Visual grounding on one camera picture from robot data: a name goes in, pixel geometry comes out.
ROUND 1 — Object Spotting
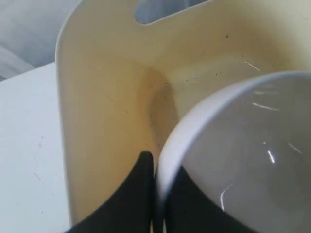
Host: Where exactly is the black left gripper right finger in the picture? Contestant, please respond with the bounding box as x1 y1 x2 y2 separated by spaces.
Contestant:
165 168 243 233

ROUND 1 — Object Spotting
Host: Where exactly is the white ceramic bowl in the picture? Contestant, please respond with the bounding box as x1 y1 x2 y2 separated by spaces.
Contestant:
153 71 311 233

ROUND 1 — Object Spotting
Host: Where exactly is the white backdrop curtain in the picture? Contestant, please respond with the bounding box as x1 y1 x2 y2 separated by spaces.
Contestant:
0 0 78 80

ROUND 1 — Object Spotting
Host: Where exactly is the cream bin with circle mark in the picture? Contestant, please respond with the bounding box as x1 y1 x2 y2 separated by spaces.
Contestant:
55 0 311 233

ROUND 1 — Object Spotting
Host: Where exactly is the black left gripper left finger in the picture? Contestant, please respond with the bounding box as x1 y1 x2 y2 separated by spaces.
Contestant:
67 151 154 233

